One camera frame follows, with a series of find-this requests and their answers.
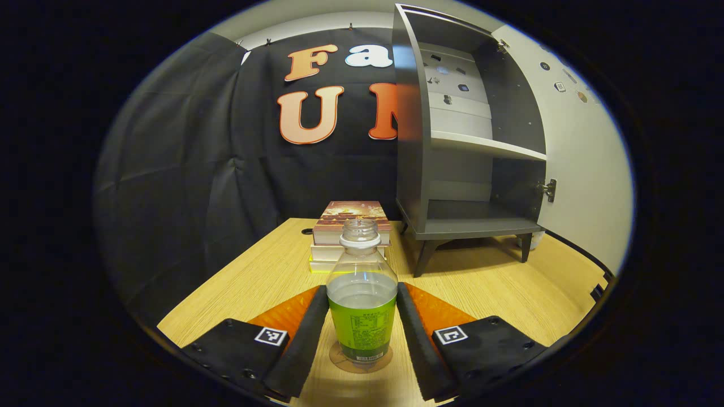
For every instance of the black backdrop cloth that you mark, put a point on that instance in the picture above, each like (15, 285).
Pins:
(198, 169)

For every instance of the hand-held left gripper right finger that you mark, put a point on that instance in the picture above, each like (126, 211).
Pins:
(416, 339)

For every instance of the row of black cloth clips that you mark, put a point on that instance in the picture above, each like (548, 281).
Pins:
(268, 41)

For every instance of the green label plastic bottle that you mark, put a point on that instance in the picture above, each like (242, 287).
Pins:
(362, 316)

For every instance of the beige cabinet door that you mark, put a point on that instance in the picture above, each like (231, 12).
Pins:
(588, 169)

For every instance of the book with brown picture cover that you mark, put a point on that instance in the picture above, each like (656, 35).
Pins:
(350, 215)

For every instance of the round brown coaster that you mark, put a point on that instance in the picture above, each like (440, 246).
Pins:
(362, 369)

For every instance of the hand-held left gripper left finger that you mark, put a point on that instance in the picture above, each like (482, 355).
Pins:
(305, 339)

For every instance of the grey cabinet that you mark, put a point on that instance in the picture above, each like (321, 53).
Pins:
(413, 141)

